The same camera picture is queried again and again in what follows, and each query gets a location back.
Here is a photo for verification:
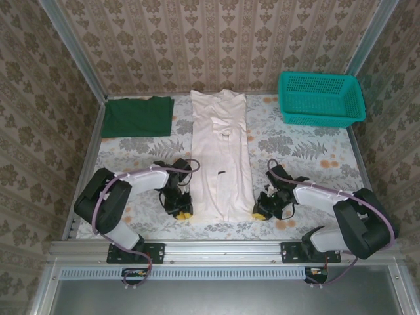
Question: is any white t-shirt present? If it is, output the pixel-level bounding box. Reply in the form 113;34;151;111
189;88;256;224

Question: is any folded green t-shirt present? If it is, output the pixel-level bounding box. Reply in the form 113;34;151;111
100;96;175;138

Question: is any grey metal panel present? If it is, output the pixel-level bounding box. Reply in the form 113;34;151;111
31;262;420;315

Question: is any teal plastic basket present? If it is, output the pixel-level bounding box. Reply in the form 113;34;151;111
278;72;368;129

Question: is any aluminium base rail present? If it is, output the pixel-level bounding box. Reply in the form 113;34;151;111
47;238;403;264

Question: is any white slotted cable duct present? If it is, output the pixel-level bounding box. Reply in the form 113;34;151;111
60;266;306;280

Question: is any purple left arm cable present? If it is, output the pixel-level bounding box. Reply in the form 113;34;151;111
93;159;201;290

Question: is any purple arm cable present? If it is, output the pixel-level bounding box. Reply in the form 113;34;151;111
93;159;201;290
267;159;395;288

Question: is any aluminium left side rail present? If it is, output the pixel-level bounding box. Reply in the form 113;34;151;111
64;98;109;242

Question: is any aluminium right side rail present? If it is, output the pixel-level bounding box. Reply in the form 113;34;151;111
347;126;390;240

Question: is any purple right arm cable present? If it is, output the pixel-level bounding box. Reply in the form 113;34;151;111
267;159;395;288

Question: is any aluminium left corner post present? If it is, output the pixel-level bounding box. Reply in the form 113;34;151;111
42;0;109;101

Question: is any aluminium corner post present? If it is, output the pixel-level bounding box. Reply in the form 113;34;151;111
42;0;109;101
346;0;394;78

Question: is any aluminium right corner post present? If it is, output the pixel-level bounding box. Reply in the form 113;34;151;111
346;0;394;78

